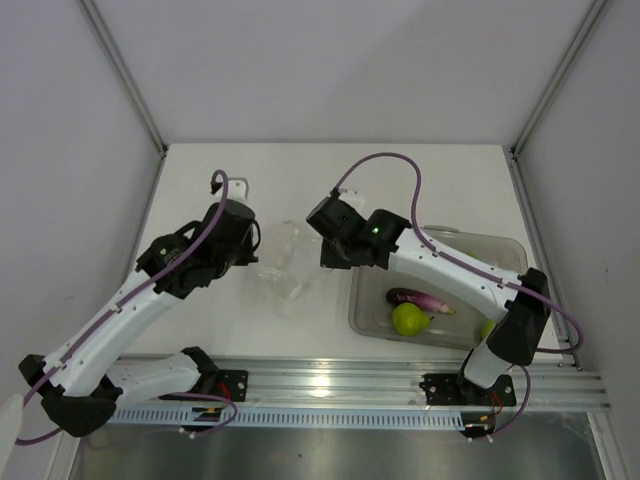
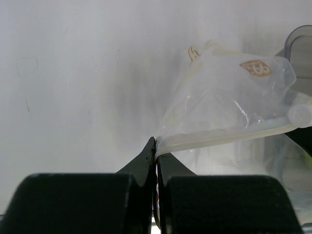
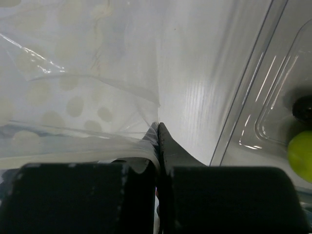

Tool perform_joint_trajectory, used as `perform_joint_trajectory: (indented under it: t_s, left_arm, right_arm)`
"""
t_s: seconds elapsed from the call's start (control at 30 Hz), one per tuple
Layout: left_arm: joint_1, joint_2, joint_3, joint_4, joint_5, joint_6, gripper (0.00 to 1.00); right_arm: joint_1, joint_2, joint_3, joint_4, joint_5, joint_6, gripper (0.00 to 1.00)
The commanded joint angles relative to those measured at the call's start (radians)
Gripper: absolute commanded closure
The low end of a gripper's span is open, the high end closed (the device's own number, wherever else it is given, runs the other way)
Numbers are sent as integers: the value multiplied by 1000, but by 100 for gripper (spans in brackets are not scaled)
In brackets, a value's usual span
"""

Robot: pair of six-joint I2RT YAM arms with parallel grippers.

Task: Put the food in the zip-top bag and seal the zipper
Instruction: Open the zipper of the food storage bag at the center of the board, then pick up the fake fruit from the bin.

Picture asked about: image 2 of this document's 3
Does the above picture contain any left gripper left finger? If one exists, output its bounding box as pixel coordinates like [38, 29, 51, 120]
[0, 137, 156, 234]

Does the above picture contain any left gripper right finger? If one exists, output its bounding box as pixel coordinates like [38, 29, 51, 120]
[156, 154, 303, 234]

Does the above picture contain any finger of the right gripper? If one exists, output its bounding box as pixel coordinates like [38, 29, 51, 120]
[286, 127, 312, 154]

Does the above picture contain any polka dot zip top bag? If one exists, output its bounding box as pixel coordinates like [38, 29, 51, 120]
[156, 40, 312, 156]

